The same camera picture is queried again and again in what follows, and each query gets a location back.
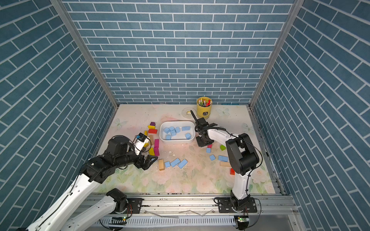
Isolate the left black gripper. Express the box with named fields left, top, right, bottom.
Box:
left=114, top=145, right=159, bottom=169

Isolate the blue long block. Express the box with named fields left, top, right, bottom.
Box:
left=178, top=159, right=188, bottom=169
left=170, top=158, right=181, bottom=167
left=218, top=155, right=229, bottom=162

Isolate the blue cube cluster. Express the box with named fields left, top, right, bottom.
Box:
left=169, top=126, right=177, bottom=136

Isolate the white rectangular dish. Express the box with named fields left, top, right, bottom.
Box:
left=159, top=121, right=196, bottom=144

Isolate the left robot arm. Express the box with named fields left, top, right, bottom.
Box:
left=19, top=133, right=158, bottom=231

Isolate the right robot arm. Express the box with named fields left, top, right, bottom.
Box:
left=195, top=118, right=260, bottom=211

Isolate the natural wood block lower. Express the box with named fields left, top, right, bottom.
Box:
left=159, top=159, right=165, bottom=171

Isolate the yellow block lower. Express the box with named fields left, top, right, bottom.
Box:
left=149, top=148, right=155, bottom=156

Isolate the lower magenta block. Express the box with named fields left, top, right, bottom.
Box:
left=154, top=147, right=160, bottom=157

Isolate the magenta block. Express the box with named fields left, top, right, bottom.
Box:
left=154, top=147, right=160, bottom=157
left=154, top=139, right=160, bottom=148

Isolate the yellow pen cup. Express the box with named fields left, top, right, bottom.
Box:
left=197, top=96, right=213, bottom=119

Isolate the upper magenta block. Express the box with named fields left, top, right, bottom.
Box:
left=154, top=139, right=160, bottom=148

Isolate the natural wood long block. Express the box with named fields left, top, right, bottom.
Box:
left=149, top=135, right=155, bottom=145

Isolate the red rectangular block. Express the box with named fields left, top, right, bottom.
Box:
left=148, top=129, right=158, bottom=134

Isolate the natural wood flat block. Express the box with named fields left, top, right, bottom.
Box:
left=219, top=161, right=231, bottom=167

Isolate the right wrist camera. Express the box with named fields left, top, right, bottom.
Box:
left=190, top=110, right=198, bottom=123

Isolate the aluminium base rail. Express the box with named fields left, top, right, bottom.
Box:
left=50, top=192, right=307, bottom=231

